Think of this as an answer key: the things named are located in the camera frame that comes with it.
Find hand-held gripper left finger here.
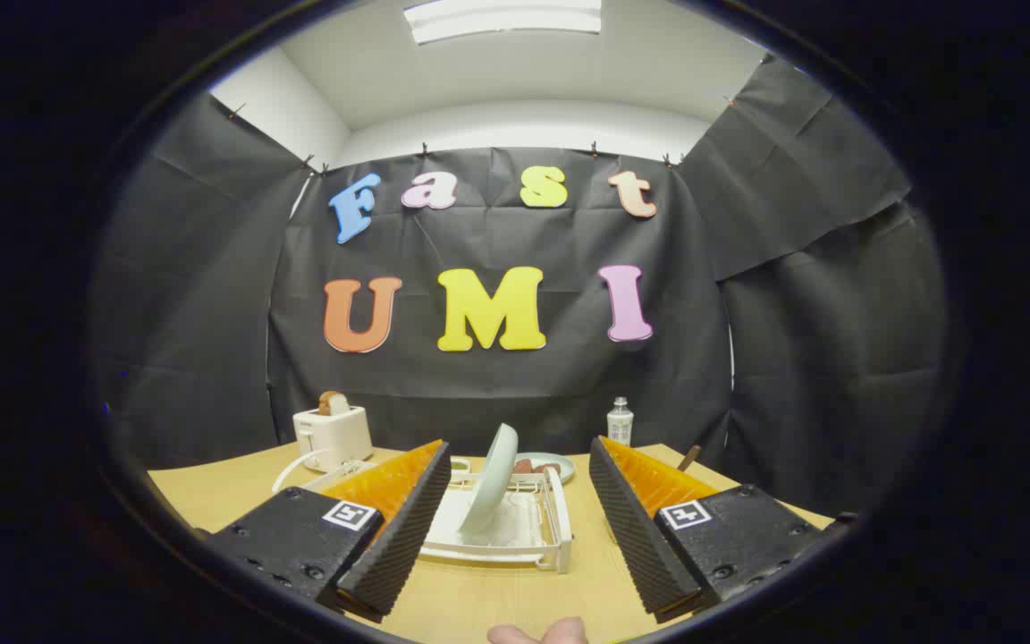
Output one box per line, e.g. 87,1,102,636
205,438,453,624

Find pale green meat plate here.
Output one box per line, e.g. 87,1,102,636
515,452,577,485

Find pale blue-grey plate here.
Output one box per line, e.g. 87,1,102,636
459,423,519,538

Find black backdrop cloth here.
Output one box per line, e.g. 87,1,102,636
90,54,950,520

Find white bottle with green label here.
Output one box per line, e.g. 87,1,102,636
606,397,635,446

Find white toaster cable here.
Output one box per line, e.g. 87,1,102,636
271,450,330,494

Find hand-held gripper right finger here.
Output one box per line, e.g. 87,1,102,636
588,436,838,624

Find ceiling light panel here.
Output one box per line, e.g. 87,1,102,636
403,0,603,46

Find white wire dish rack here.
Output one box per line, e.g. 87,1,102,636
300,456,574,574

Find white toaster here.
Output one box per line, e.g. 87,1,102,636
293,405,374,473

